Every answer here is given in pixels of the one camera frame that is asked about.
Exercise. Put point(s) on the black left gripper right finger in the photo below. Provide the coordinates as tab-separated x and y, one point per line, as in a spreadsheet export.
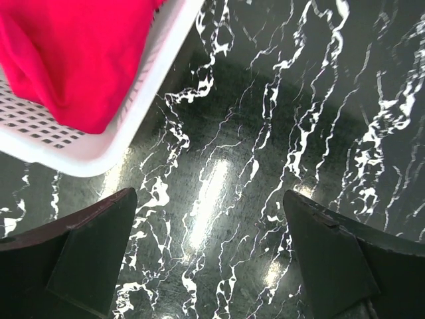
351	270

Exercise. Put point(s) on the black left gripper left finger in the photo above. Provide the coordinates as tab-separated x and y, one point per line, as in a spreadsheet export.
68	268

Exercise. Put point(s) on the red t shirt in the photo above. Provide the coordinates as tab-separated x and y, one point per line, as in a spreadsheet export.
76	58

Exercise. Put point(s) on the white plastic basket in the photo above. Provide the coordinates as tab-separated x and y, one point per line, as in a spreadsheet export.
29	133

